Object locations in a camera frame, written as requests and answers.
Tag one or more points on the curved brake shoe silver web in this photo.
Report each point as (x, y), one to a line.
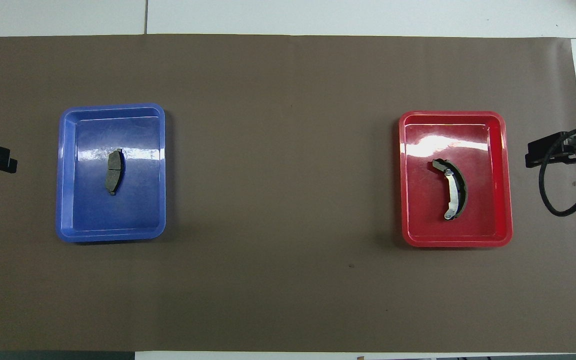
(455, 197)

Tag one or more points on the dark grey brake pad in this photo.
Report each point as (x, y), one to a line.
(114, 172)

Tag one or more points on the red plastic tray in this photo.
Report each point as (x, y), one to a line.
(483, 210)

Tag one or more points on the brown table mat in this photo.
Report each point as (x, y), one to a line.
(288, 150)

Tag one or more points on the blue plastic tray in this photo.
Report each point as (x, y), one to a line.
(138, 215)

